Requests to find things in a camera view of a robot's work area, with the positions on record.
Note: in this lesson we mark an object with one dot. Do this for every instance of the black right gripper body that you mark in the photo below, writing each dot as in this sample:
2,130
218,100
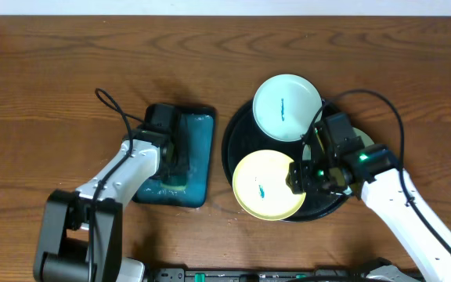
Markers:
321,178

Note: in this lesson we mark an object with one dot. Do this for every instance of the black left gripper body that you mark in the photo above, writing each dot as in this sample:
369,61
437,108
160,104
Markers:
179,165

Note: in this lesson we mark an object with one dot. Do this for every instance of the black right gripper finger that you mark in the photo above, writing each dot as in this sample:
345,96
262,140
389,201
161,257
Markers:
298,169
297,186

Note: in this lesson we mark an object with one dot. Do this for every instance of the pale green plate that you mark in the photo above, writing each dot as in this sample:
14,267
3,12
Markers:
312,152

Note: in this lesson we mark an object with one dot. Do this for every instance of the green yellow sponge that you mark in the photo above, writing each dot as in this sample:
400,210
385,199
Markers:
174,182

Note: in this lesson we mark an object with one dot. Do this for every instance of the yellow plate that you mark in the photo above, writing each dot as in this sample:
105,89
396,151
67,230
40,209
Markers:
260,186

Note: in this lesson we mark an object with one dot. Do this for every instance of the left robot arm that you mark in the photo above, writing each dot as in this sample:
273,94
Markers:
81,230

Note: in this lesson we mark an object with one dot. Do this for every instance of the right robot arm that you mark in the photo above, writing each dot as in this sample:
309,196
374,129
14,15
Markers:
386,188

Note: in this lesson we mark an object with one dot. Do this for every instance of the black rectangular water tray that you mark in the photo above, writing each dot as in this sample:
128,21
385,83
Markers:
200,123

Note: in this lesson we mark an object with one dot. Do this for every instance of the round black tray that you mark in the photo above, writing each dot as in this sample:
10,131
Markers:
242,136

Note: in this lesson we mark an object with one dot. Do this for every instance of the white plate with blue stain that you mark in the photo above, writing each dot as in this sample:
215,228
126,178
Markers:
284,107

